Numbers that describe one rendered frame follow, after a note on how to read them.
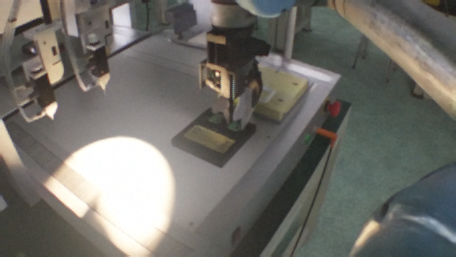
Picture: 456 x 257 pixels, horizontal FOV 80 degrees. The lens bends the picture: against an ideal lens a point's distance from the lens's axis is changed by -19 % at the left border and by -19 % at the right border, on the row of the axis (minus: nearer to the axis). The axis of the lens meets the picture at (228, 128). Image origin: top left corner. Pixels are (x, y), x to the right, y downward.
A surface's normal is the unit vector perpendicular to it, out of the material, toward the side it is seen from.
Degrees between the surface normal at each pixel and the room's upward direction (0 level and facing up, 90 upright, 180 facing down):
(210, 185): 0
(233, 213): 0
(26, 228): 0
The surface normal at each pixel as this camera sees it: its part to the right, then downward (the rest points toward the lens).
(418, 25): -0.67, -0.40
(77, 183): 0.00, -0.79
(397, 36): -0.96, 0.11
